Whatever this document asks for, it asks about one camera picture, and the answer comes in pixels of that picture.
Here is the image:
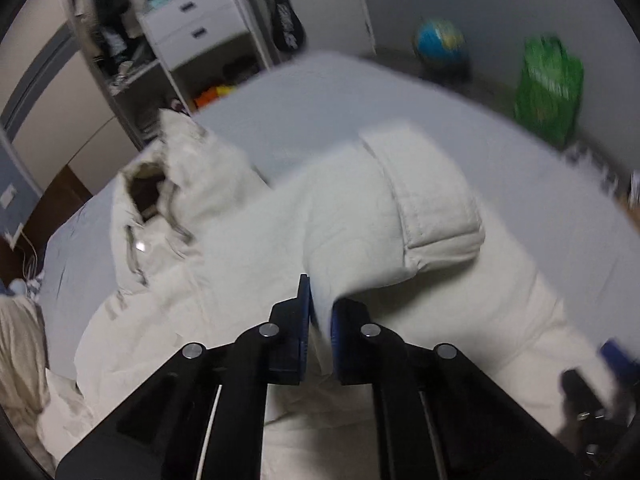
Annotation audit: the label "white jacket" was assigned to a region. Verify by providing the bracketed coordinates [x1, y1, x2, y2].
[38, 110, 615, 479]

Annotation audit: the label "orange yellow clothes pile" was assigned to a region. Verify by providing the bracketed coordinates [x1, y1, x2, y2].
[194, 84, 236, 110]

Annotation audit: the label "dark hanging clothes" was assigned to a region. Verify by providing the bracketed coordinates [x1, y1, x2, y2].
[74, 0, 141, 61]

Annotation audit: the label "light blue bed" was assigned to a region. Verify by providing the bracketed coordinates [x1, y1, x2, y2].
[37, 50, 640, 380]

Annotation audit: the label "brown wooden headboard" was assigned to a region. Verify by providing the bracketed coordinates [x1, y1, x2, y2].
[1, 166, 92, 285]

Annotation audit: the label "cream knitted blanket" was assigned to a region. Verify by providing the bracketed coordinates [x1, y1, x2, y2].
[1, 295, 55, 474]

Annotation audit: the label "green plastic bag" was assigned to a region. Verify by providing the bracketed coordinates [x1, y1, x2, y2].
[514, 36, 585, 150]

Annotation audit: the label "black Yonex racket bag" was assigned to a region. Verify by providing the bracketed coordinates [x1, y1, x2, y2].
[270, 0, 306, 54]

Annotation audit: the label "blue globe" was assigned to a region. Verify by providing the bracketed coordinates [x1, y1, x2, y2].
[412, 18, 469, 68]

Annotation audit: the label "open wardrobe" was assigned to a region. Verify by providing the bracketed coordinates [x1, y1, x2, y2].
[67, 0, 278, 148]

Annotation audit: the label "white drawer unit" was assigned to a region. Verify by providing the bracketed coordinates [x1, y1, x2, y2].
[141, 0, 248, 70]

